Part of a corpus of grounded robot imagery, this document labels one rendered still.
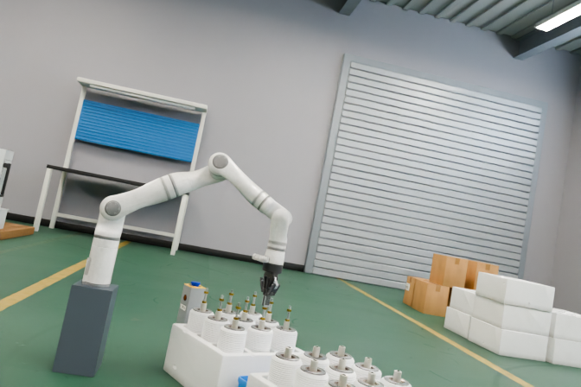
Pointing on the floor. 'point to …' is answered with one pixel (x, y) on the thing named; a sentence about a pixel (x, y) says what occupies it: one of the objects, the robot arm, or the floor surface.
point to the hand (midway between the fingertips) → (265, 301)
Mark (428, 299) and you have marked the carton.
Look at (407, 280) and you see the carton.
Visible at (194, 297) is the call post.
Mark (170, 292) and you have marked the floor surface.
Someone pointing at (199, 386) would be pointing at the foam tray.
